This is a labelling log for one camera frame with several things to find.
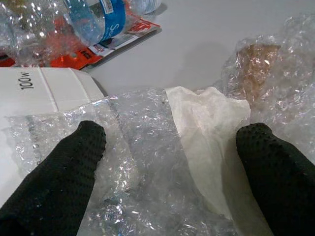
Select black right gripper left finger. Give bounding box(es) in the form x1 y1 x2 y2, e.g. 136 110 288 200
0 120 107 236

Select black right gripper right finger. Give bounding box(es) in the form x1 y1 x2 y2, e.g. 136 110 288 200
235 122 315 236

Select clear bubble wrap sheet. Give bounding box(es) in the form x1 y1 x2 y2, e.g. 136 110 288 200
4 86 247 236

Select white 100W box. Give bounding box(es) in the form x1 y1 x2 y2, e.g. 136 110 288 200
0 66 109 205

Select white tissue paper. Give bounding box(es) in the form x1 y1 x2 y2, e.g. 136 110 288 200
164 86 274 236

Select bubble wrap with brown paper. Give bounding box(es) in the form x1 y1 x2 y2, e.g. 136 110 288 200
214 13 315 165

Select red white magazine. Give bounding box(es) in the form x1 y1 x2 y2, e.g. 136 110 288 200
50 18 163 71

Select crumpled clear plastic bag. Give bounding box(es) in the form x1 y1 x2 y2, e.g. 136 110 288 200
0 0 82 68

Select clear bottle blue label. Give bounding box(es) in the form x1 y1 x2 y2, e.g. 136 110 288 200
63 0 138 47

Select clear plastic bottle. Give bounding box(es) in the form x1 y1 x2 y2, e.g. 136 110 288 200
134 0 163 15

